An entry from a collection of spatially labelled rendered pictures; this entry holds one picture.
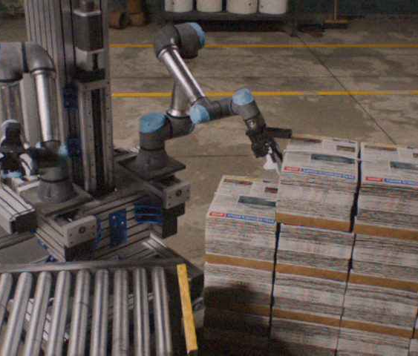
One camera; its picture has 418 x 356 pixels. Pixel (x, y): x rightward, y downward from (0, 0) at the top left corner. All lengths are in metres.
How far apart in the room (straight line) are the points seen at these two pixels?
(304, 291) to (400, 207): 0.54
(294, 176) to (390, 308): 0.68
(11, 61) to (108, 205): 0.76
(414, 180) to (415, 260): 0.32
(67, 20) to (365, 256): 1.50
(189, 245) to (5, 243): 1.06
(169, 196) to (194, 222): 1.25
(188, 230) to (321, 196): 1.68
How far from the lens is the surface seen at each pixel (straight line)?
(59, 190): 2.61
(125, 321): 2.04
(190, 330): 1.96
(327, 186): 2.37
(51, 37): 2.66
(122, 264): 2.27
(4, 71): 2.42
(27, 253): 3.45
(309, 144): 2.60
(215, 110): 2.45
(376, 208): 2.42
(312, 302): 2.67
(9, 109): 2.49
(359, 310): 2.68
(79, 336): 1.99
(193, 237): 3.88
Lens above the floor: 2.11
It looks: 28 degrees down
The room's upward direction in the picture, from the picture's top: 2 degrees clockwise
